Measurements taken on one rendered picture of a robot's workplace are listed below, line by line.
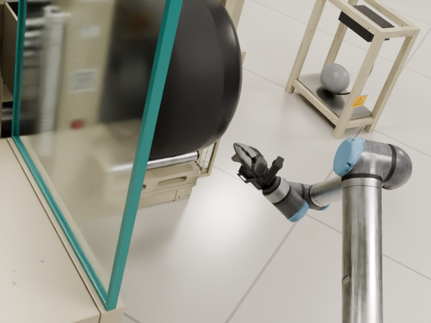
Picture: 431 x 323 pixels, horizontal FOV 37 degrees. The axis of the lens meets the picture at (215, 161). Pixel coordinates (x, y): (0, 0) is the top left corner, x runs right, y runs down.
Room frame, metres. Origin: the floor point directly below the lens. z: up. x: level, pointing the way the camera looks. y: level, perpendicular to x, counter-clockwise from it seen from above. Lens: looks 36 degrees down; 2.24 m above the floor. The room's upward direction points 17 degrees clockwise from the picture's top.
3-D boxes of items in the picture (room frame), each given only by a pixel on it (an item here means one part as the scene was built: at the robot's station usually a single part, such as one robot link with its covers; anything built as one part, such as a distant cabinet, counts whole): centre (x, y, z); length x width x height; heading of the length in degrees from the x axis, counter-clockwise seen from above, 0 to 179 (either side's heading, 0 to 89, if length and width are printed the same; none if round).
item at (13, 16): (1.96, 0.72, 1.05); 0.20 x 0.15 x 0.30; 132
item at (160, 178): (1.72, 0.21, 0.84); 0.36 x 0.09 x 0.06; 132
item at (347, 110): (4.01, -0.66, 0.40); 0.60 x 0.35 x 0.80; 42
